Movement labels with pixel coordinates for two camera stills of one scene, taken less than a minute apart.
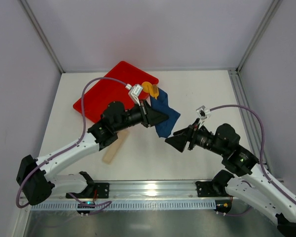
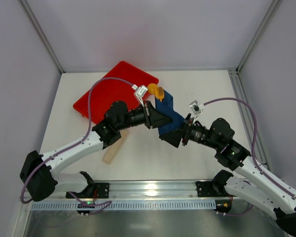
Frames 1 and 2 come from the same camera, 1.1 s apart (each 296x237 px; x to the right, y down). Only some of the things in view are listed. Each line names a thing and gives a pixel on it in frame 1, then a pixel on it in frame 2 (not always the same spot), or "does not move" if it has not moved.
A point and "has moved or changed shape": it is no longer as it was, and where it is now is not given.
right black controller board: (223, 206) does not move
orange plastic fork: (154, 91) -> (161, 93)
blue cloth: (164, 129) has moved or changed shape
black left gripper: (145, 115) does not move
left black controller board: (86, 204) does not move
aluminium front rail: (147, 190) does not move
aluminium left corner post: (42, 34) does not move
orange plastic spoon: (146, 86) -> (153, 89)
